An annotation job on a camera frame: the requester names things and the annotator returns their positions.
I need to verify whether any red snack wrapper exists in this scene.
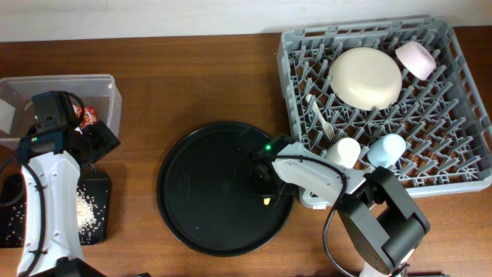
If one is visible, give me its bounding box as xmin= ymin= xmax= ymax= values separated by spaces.
xmin=73 ymin=105 xmax=98 ymax=128

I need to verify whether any white plastic spoon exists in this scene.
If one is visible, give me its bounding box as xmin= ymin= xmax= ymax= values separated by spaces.
xmin=305 ymin=94 xmax=334 ymax=140

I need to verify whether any white cup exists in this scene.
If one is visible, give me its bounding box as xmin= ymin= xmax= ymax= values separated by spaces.
xmin=325 ymin=138 xmax=361 ymax=169

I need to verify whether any light blue cup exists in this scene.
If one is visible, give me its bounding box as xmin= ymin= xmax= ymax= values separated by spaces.
xmin=367 ymin=134 xmax=406 ymax=169

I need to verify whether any large cream bowl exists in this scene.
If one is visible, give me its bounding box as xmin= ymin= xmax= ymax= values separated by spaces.
xmin=328 ymin=47 xmax=402 ymax=111

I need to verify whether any pink bowl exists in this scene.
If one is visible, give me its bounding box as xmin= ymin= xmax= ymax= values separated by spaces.
xmin=395 ymin=41 xmax=437 ymax=81

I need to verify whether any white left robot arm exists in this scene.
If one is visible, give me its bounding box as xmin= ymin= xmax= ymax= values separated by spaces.
xmin=14 ymin=122 xmax=120 ymax=276

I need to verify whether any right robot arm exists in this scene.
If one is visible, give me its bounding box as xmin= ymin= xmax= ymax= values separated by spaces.
xmin=240 ymin=135 xmax=430 ymax=276

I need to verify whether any clear plastic waste bin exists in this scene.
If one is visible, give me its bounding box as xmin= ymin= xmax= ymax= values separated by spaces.
xmin=1 ymin=74 xmax=122 ymax=149

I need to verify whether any grey plastic dishwasher rack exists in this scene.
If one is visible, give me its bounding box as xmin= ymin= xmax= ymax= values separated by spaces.
xmin=277 ymin=17 xmax=491 ymax=198

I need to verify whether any black rectangular tray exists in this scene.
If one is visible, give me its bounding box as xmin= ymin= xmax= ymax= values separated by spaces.
xmin=1 ymin=171 xmax=111 ymax=249

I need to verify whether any round black tray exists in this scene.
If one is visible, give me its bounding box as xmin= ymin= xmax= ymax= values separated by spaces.
xmin=156 ymin=122 xmax=295 ymax=257

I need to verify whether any white rice pile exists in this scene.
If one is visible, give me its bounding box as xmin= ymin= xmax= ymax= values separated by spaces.
xmin=1 ymin=189 xmax=107 ymax=248

